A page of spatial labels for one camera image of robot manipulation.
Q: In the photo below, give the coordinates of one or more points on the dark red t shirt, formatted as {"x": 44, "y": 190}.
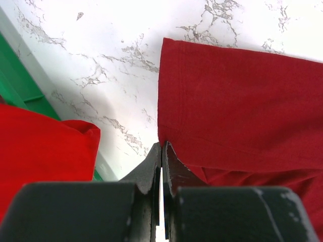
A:
{"x": 244, "y": 118}

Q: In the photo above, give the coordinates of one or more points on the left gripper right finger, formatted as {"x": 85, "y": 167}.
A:
{"x": 195, "y": 211}

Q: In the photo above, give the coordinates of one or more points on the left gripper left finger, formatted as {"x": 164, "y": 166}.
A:
{"x": 125, "y": 210}

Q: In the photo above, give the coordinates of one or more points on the green plastic basket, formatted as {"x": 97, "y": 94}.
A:
{"x": 17, "y": 86}

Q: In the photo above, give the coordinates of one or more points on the bright red t shirt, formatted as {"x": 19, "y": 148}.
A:
{"x": 35, "y": 148}

